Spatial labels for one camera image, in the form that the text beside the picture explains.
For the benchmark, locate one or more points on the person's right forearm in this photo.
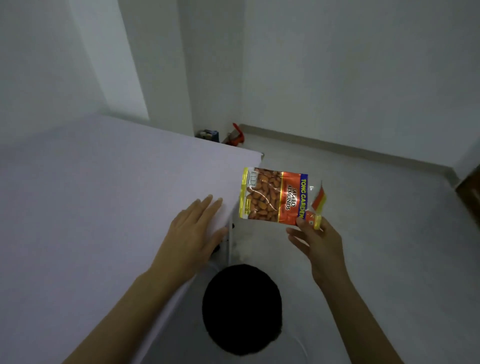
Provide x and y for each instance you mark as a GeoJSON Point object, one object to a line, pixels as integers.
{"type": "Point", "coordinates": [356, 322]}

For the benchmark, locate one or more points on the person's left little finger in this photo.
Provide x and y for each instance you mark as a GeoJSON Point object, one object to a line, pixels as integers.
{"type": "Point", "coordinates": [177, 222]}

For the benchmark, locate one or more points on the person's right hand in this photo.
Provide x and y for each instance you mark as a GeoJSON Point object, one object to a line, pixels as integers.
{"type": "Point", "coordinates": [326, 255]}

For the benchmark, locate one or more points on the person's left forearm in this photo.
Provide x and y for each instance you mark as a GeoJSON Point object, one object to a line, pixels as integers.
{"type": "Point", "coordinates": [127, 318]}

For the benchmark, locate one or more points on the black round stool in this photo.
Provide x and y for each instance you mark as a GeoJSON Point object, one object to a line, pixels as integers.
{"type": "Point", "coordinates": [242, 309]}

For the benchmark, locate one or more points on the orange almond snack packet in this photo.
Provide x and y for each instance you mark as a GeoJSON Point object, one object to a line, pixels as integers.
{"type": "Point", "coordinates": [273, 195]}

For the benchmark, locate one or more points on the person's left middle finger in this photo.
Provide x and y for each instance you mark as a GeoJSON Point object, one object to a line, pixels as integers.
{"type": "Point", "coordinates": [202, 210]}

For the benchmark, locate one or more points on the dark blue box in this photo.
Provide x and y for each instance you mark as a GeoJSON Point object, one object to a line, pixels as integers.
{"type": "Point", "coordinates": [208, 135]}

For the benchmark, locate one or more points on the person's left hand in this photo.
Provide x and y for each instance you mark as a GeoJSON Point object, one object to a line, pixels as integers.
{"type": "Point", "coordinates": [187, 243]}

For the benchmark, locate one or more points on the brown wooden door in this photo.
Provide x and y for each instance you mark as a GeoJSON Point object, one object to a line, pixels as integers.
{"type": "Point", "coordinates": [470, 200]}

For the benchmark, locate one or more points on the white table cloth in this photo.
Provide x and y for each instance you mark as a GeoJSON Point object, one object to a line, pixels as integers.
{"type": "Point", "coordinates": [93, 210]}

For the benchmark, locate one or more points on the red hand tool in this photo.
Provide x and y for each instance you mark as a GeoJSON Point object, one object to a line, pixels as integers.
{"type": "Point", "coordinates": [236, 135]}

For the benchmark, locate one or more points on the person's left thumb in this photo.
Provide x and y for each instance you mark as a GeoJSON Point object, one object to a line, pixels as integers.
{"type": "Point", "coordinates": [217, 239]}

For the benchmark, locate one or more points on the person's right thumb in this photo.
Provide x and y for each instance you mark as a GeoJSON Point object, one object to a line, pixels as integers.
{"type": "Point", "coordinates": [309, 227]}

